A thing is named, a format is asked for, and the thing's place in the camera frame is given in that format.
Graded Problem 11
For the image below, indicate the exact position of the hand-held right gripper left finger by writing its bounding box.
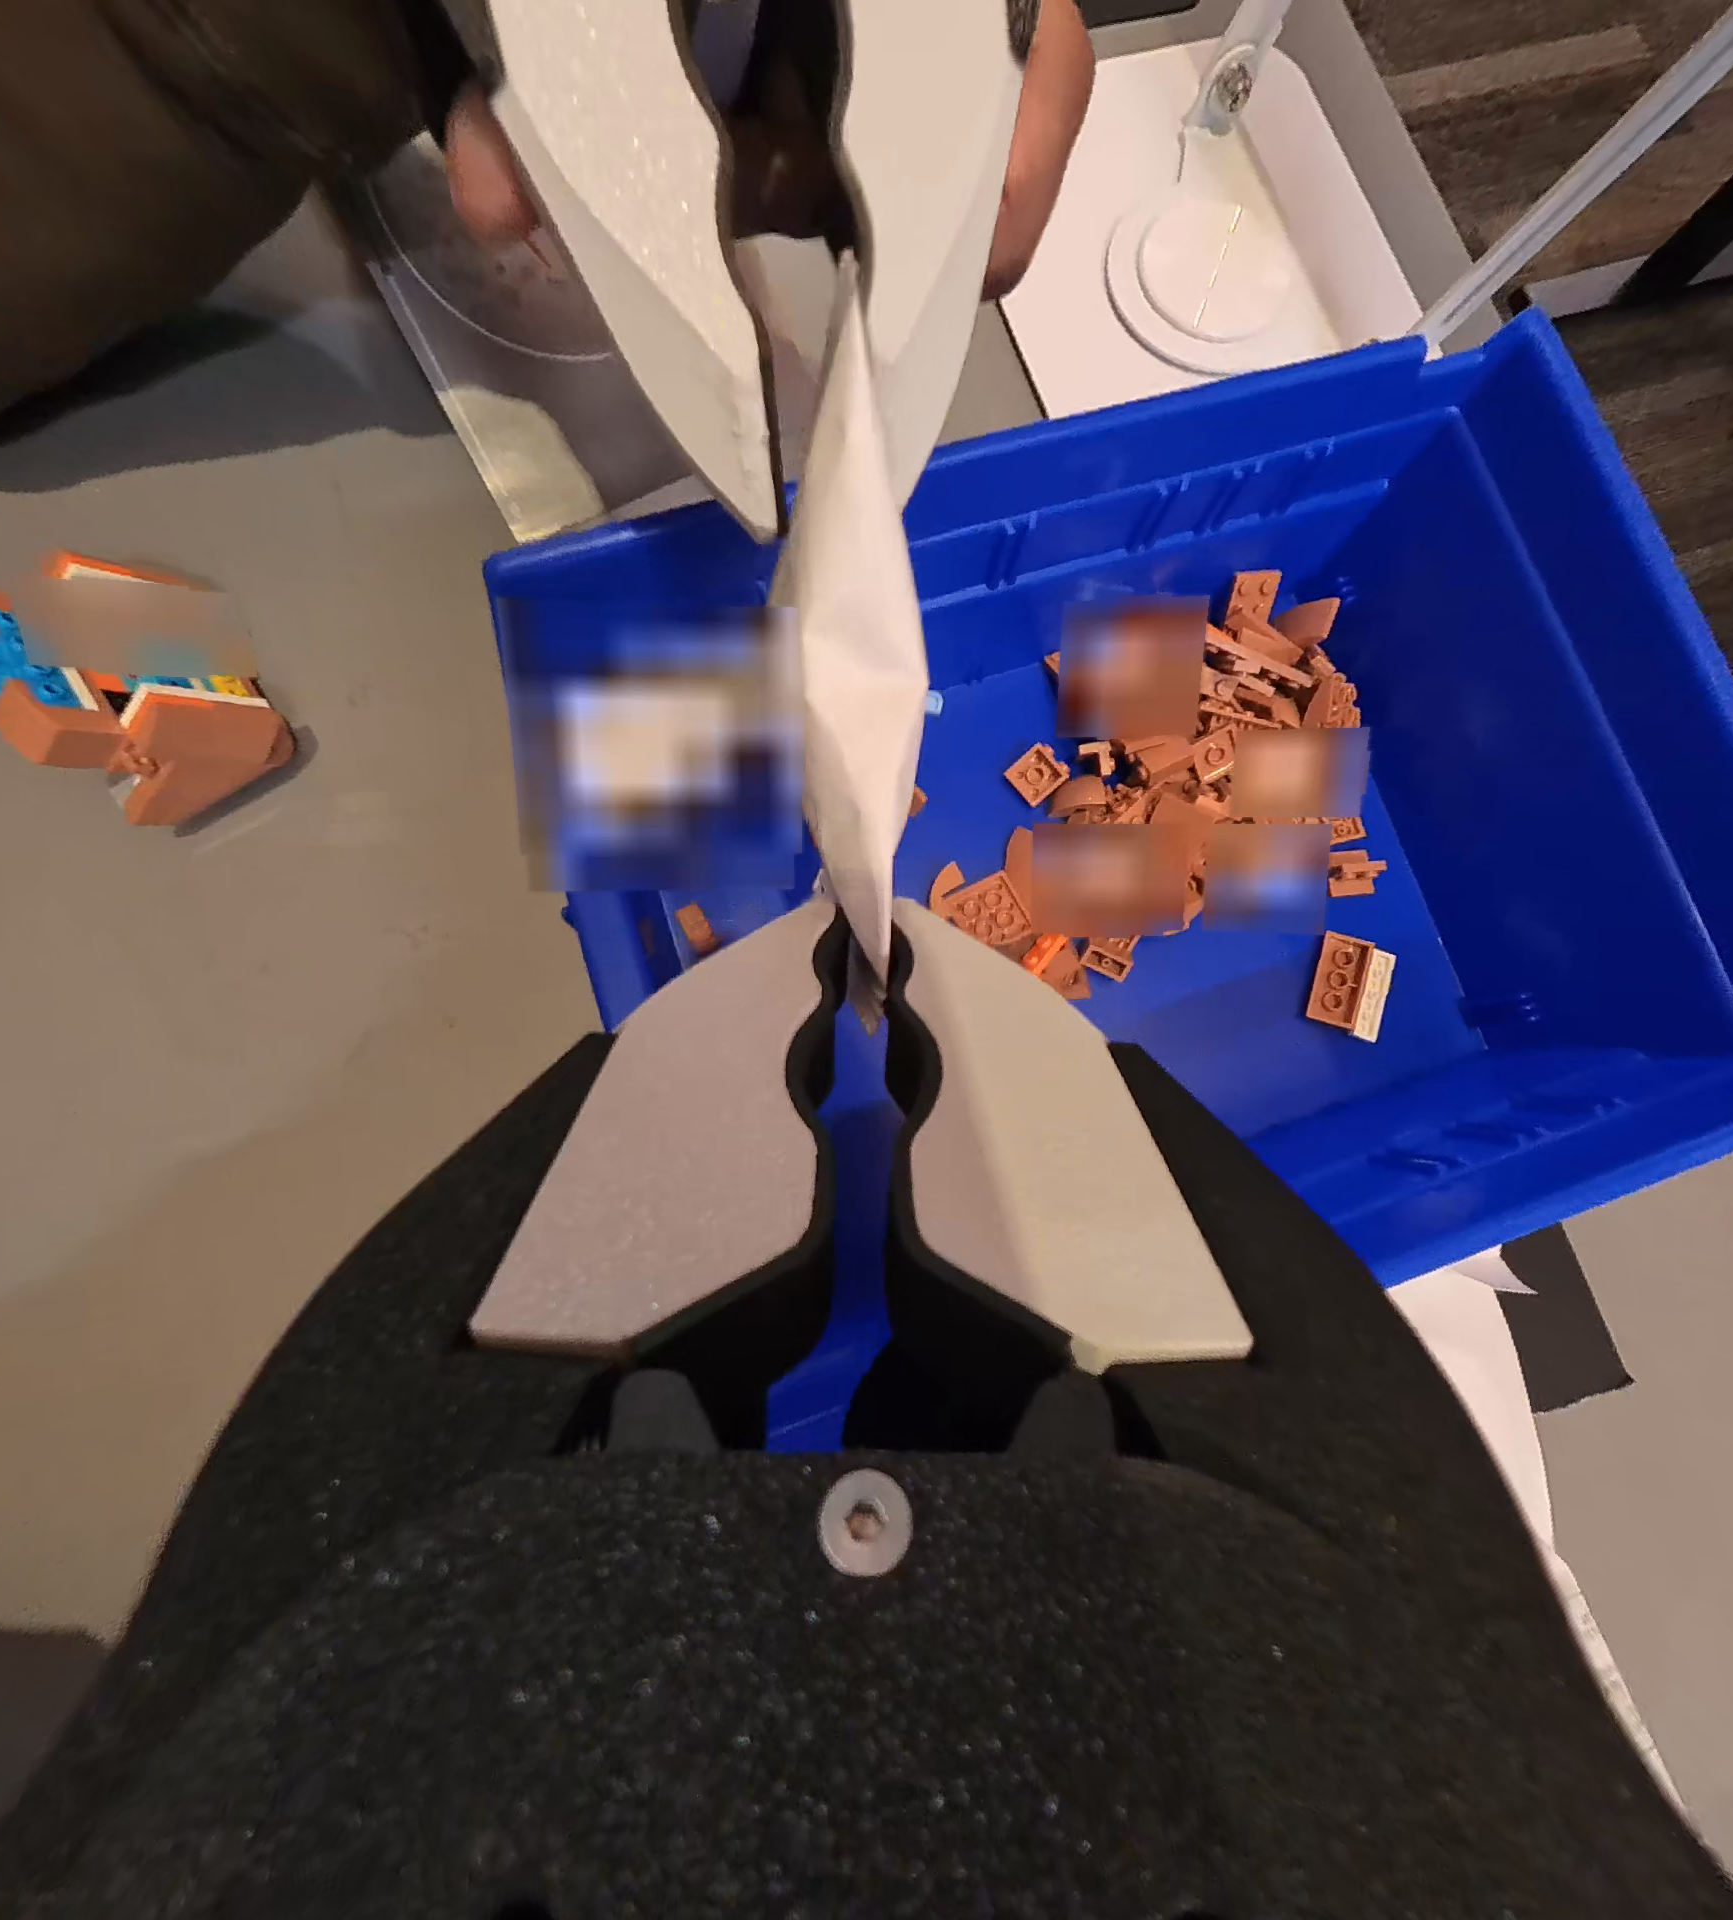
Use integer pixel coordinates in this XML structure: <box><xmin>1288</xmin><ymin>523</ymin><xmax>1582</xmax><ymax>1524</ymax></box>
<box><xmin>467</xmin><ymin>905</ymin><xmax>855</xmax><ymax>1360</ymax></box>

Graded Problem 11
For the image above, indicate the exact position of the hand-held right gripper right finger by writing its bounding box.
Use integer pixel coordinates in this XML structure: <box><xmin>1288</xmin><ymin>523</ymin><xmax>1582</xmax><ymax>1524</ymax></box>
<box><xmin>881</xmin><ymin>905</ymin><xmax>1254</xmax><ymax>1371</ymax></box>

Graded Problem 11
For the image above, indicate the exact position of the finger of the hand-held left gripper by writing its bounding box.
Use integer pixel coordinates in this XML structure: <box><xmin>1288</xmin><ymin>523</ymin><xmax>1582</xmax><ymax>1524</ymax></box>
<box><xmin>487</xmin><ymin>0</ymin><xmax>788</xmax><ymax>547</ymax></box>
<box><xmin>832</xmin><ymin>0</ymin><xmax>1028</xmax><ymax>471</ymax></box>

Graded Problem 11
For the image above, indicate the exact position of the white printed paper bag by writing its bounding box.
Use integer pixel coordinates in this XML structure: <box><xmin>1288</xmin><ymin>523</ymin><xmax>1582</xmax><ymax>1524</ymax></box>
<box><xmin>771</xmin><ymin>253</ymin><xmax>941</xmax><ymax>1039</ymax></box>

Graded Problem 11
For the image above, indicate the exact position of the pile of brown toy bricks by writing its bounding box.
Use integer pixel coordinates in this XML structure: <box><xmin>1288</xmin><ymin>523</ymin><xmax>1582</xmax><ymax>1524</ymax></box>
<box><xmin>671</xmin><ymin>569</ymin><xmax>1400</xmax><ymax>1048</ymax></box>

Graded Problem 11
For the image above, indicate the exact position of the brown toy brick model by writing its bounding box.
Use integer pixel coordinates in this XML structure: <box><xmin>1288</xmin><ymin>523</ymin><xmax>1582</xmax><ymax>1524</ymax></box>
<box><xmin>0</xmin><ymin>548</ymin><xmax>301</xmax><ymax>829</ymax></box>

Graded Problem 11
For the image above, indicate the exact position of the blue plastic bin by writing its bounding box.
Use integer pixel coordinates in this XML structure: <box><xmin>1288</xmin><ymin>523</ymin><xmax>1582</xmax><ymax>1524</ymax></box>
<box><xmin>484</xmin><ymin>308</ymin><xmax>1733</xmax><ymax>1455</ymax></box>

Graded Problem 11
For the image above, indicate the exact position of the person's left forearm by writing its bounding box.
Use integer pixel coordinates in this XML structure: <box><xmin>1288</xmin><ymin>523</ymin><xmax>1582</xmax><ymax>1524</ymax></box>
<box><xmin>0</xmin><ymin>0</ymin><xmax>487</xmax><ymax>455</ymax></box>

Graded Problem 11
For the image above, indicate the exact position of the grey desk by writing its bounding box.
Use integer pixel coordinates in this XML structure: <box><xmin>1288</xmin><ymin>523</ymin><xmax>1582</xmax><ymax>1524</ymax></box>
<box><xmin>0</xmin><ymin>193</ymin><xmax>1733</xmax><ymax>1920</ymax></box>

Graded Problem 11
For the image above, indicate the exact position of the person's left hand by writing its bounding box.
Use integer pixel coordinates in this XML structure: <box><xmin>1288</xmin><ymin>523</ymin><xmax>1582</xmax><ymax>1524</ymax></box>
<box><xmin>442</xmin><ymin>22</ymin><xmax>1097</xmax><ymax>295</ymax></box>

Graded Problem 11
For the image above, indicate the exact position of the grey instruction booklet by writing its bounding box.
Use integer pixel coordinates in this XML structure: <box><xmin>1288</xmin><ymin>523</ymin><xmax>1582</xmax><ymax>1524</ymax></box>
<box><xmin>363</xmin><ymin>143</ymin><xmax>749</xmax><ymax>548</ymax></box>

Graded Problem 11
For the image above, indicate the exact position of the white paper sheet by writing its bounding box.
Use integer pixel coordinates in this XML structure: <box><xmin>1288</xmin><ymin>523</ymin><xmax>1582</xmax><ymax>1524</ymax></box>
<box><xmin>1383</xmin><ymin>1244</ymin><xmax>1665</xmax><ymax>1803</ymax></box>

